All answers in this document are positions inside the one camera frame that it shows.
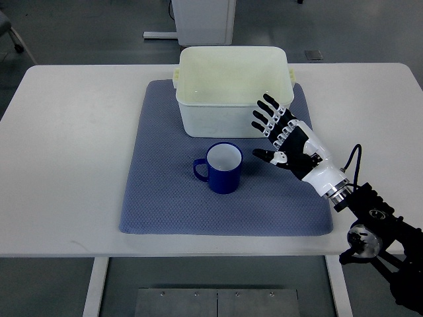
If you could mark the blue mug white inside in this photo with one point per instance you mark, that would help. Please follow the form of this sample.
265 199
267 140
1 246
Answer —
220 168

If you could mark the cream plastic box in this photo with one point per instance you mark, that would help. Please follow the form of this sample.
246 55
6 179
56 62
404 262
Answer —
217 88

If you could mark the small grey floor hatch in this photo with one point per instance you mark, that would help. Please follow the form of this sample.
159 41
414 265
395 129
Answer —
313 55

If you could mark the right white table leg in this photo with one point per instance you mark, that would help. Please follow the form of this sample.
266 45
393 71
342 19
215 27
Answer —
338 287

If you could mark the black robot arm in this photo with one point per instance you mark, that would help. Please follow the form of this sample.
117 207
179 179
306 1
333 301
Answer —
378 237

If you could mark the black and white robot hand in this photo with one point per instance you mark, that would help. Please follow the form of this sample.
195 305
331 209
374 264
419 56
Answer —
298 150

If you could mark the white table leg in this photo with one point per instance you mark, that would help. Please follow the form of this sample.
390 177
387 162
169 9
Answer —
338 287
95 289

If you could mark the metal floor plate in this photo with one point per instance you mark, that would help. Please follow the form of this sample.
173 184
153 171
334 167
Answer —
217 302

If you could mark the left white table leg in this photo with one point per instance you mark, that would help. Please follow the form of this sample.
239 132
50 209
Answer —
95 289

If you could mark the office chair leg with caster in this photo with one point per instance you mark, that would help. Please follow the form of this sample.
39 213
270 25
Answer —
18 42

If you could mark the blue grey textured mat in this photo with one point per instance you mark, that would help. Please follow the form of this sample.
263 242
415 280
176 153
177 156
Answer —
164 196

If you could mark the white cabinet on base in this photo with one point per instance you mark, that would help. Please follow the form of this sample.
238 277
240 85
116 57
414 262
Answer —
199 23

